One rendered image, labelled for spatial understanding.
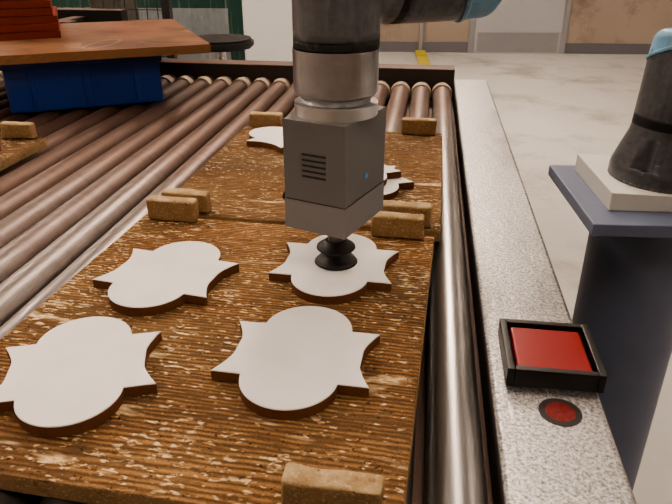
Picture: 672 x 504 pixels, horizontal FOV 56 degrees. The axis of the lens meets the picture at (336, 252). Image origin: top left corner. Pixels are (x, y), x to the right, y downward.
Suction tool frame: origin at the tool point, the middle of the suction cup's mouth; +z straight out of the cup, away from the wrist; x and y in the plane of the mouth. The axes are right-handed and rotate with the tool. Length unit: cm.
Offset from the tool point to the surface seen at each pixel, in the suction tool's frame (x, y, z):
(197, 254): -13.3, 5.4, 0.1
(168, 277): -12.5, 10.6, 0.1
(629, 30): -39, -805, 68
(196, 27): -375, -431, 44
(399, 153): -9.6, -39.0, 1.1
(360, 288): 4.6, 3.8, 0.1
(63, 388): -7.8, 27.1, 0.1
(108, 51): -74, -44, -9
